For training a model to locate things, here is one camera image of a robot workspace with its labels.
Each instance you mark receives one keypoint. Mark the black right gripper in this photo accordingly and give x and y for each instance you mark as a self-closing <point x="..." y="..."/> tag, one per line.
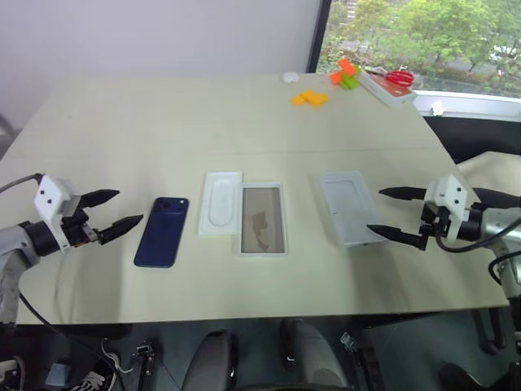
<point x="435" y="222"/>

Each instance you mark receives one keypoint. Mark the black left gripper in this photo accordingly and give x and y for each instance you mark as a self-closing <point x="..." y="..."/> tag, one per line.
<point x="77" y="228"/>

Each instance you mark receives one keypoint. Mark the white phone box lid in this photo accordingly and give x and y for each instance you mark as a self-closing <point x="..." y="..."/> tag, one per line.
<point x="352" y="207"/>

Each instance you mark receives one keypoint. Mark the dark blue smartphone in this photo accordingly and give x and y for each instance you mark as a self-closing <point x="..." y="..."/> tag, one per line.
<point x="160" y="234"/>

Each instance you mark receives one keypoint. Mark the white phone box tray insert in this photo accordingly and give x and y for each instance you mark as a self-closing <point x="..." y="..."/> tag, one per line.
<point x="220" y="203"/>

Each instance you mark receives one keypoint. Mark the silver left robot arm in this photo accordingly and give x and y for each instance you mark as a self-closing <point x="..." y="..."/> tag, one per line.
<point x="10" y="248"/>

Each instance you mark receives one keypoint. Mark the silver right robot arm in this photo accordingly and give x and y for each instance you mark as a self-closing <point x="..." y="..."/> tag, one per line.
<point x="494" y="222"/>

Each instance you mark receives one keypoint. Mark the white phone box base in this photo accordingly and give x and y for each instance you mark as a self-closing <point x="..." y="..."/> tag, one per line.
<point x="262" y="222"/>

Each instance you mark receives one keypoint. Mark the small white object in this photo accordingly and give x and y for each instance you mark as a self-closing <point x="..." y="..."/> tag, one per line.
<point x="438" y="108"/>

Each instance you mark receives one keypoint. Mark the green toy brick block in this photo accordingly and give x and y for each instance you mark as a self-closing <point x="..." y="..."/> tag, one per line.
<point x="352" y="81"/>

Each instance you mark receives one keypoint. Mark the yellow toy brick block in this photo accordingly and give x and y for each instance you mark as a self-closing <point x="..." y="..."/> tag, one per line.
<point x="311" y="98"/>

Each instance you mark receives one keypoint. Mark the orange toy brick block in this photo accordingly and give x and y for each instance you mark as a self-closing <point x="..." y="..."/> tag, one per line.
<point x="344" y="69"/>

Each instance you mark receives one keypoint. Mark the black and white sneaker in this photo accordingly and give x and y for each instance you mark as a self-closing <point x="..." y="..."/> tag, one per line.
<point x="95" y="380"/>

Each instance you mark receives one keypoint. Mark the white earbud case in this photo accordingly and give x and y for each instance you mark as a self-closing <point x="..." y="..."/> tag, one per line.
<point x="290" y="77"/>

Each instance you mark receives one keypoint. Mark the dark rounded grey shape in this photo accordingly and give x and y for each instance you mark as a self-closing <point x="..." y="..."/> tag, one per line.
<point x="213" y="360"/>

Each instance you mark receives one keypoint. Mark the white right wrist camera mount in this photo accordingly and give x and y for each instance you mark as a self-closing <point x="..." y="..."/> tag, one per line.
<point x="447" y="188"/>

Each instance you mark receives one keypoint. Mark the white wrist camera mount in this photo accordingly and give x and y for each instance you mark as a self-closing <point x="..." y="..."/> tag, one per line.
<point x="447" y="188"/>
<point x="51" y="193"/>

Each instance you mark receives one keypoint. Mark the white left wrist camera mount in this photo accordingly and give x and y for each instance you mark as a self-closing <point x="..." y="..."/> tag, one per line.
<point x="51" y="193"/>

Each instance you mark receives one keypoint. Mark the black window frame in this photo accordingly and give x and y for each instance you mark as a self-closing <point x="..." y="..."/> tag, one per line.
<point x="319" y="32"/>

